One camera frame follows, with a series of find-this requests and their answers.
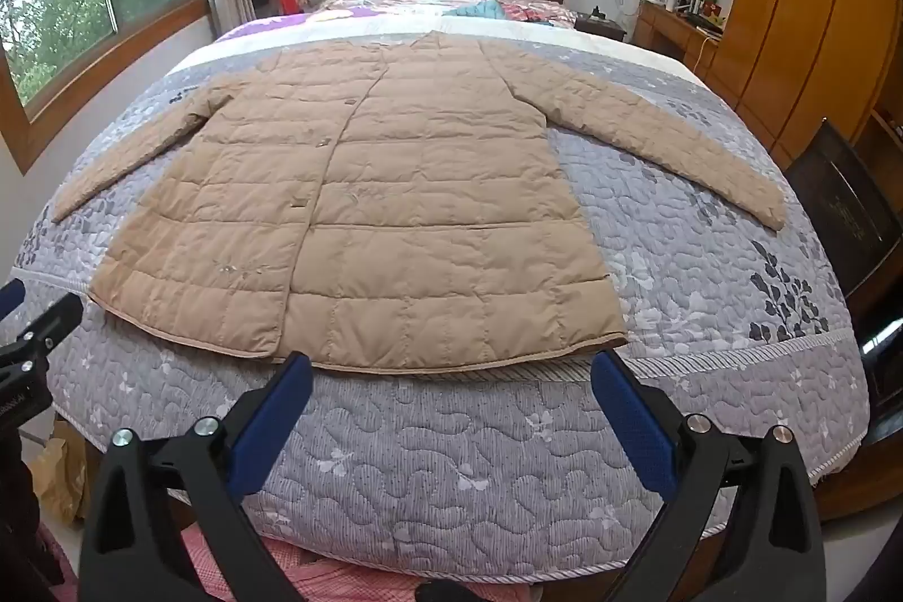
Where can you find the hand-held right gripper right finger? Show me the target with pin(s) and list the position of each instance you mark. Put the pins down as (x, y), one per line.
(635, 418)

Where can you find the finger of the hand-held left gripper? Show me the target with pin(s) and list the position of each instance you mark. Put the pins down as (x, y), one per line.
(49, 320)
(10, 299)

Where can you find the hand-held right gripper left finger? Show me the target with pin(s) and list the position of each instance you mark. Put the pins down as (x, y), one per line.
(275, 418)

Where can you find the beige quilted jacket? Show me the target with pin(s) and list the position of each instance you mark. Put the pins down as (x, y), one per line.
(395, 186)

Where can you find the brown paper bag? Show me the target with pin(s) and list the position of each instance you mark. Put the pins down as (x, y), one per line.
(56, 475)

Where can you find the pink quilted garment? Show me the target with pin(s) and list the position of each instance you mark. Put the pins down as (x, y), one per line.
(331, 577)

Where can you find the grey floral quilt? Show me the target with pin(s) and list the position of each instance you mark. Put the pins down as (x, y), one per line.
(458, 468)

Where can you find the large wooden framed window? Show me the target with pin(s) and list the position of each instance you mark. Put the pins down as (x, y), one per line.
(70, 9)

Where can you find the black chair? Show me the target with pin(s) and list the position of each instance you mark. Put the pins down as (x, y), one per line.
(846, 207)

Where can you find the wooden desk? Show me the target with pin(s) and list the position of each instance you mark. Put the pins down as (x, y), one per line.
(667, 27)

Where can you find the dark nightstand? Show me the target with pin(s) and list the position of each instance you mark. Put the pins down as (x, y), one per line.
(599, 27)

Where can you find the purple and white blanket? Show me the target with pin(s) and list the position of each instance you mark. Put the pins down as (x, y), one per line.
(423, 27)

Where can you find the teal cloth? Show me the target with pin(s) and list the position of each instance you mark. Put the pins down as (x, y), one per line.
(480, 9)

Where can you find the wooden wardrobe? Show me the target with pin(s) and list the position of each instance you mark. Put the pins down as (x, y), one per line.
(797, 9)

